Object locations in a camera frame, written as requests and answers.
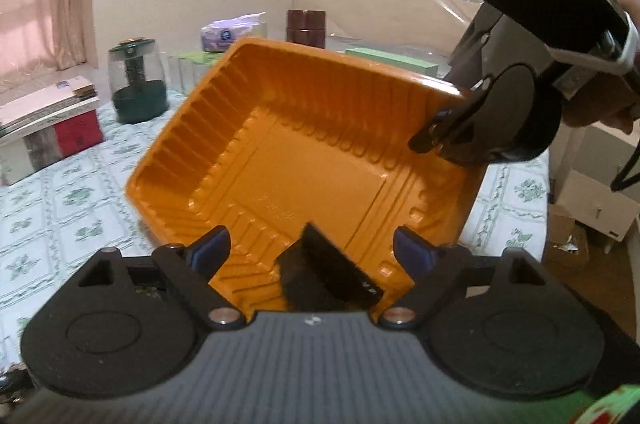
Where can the stack of books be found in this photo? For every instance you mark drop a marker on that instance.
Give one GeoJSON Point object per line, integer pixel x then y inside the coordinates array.
{"type": "Point", "coordinates": [34, 106]}

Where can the purple tissue pack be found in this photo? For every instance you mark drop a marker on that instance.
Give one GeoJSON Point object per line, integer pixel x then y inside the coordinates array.
{"type": "Point", "coordinates": [220, 34]}

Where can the black hair clip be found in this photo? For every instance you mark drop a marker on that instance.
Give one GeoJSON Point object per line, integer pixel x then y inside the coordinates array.
{"type": "Point", "coordinates": [315, 275]}

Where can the green tissue pack bundle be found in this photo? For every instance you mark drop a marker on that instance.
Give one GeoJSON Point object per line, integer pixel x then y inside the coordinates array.
{"type": "Point", "coordinates": [186, 70]}

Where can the person's right hand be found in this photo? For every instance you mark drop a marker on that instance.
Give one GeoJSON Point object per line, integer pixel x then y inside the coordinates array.
{"type": "Point", "coordinates": [606, 99]}

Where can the orange plastic tray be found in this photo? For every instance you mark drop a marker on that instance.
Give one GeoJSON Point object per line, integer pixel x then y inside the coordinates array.
{"type": "Point", "coordinates": [278, 136]}

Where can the small green box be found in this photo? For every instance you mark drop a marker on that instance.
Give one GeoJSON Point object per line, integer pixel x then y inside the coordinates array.
{"type": "Point", "coordinates": [413, 64]}

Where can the green floral tablecloth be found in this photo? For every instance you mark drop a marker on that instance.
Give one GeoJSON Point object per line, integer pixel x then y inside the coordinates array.
{"type": "Point", "coordinates": [54, 220]}

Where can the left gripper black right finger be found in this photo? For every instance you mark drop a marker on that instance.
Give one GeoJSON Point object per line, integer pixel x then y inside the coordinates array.
{"type": "Point", "coordinates": [497, 324]}

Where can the dark brown round canister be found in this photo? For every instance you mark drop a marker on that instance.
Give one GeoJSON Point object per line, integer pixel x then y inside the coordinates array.
{"type": "Point", "coordinates": [306, 27]}

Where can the green glass humidifier jar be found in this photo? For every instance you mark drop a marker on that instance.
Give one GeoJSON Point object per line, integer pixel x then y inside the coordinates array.
{"type": "Point", "coordinates": [137, 80]}

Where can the plastic wrapped headboard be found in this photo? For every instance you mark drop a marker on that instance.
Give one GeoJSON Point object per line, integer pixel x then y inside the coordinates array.
{"type": "Point", "coordinates": [425, 29]}

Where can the white and red box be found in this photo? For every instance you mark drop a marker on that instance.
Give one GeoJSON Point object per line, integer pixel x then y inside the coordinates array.
{"type": "Point", "coordinates": [61, 135]}

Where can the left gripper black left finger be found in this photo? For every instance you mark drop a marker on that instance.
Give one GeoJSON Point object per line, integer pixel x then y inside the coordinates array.
{"type": "Point", "coordinates": [121, 325]}

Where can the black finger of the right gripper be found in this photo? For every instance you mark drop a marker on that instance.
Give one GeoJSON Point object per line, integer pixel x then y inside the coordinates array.
{"type": "Point", "coordinates": [456, 131]}

